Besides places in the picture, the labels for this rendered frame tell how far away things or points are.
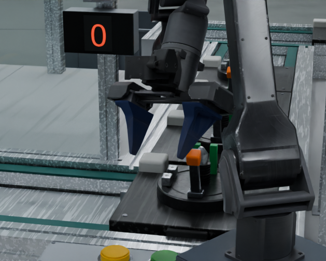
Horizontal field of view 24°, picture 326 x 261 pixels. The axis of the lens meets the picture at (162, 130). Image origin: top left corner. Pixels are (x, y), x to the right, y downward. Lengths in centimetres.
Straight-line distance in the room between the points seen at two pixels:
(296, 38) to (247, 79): 178
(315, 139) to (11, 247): 91
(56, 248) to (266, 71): 43
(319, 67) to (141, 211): 128
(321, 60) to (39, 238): 141
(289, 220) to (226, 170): 8
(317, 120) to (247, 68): 115
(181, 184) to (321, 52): 120
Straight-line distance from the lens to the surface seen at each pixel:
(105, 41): 127
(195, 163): 110
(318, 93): 219
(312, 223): 139
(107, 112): 135
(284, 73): 195
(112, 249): 105
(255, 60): 81
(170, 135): 148
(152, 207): 117
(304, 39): 258
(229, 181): 79
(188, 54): 104
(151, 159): 130
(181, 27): 105
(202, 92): 98
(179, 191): 117
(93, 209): 129
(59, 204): 132
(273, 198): 79
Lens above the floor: 146
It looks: 19 degrees down
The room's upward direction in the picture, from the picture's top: straight up
